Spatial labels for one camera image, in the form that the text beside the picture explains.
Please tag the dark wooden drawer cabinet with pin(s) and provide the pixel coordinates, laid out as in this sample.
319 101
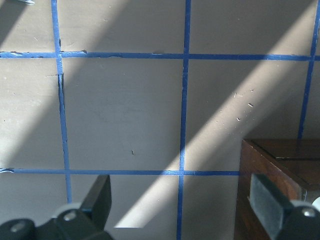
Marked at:
292 165

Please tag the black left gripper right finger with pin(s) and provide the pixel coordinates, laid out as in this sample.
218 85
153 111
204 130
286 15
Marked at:
280 217

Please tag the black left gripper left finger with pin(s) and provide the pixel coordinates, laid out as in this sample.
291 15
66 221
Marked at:
91 214

